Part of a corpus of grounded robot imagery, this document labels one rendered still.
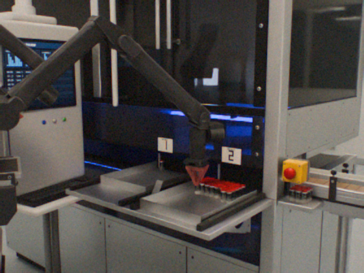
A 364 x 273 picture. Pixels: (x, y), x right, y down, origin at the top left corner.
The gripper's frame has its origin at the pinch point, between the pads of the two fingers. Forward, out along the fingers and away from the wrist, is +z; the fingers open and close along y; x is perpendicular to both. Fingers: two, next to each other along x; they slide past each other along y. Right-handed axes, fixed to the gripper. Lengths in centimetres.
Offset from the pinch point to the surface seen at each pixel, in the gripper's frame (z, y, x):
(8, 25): -58, -6, 81
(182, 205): 6.4, -7.5, 2.3
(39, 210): 14, -17, 60
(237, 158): -6.2, 15.7, -10.1
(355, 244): 97, 193, -53
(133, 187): 4.5, -2.1, 25.7
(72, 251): 65, 42, 97
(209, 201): 6.5, 0.4, -4.6
